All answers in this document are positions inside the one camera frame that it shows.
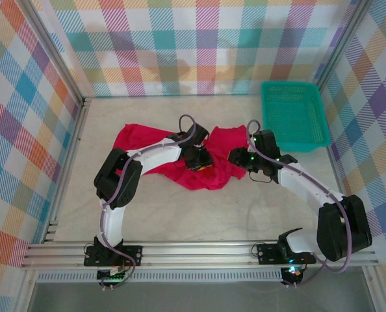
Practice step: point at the teal plastic basket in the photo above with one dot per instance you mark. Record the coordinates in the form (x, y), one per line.
(290, 110)

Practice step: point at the red t-shirt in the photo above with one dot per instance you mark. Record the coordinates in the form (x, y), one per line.
(137, 138)

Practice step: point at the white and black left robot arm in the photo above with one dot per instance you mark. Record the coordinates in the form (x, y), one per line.
(157, 156)

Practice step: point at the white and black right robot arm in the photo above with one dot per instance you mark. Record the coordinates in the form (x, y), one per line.
(306, 191)

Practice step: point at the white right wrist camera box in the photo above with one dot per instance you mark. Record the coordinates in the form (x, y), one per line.
(251, 147)

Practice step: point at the aluminium side rail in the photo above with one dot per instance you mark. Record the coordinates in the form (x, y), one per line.
(77, 123)
(331, 157)

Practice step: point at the long aluminium mounting rail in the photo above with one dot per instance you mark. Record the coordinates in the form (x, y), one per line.
(196, 253)

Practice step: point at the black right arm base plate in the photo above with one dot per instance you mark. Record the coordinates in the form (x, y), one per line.
(266, 255)

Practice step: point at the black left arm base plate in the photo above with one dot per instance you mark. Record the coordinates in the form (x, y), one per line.
(134, 255)

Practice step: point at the aluminium corner post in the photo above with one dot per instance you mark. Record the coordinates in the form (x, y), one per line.
(344, 44)
(56, 48)

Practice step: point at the aluminium frame leg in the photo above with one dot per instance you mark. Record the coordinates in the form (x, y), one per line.
(375, 289)
(25, 292)

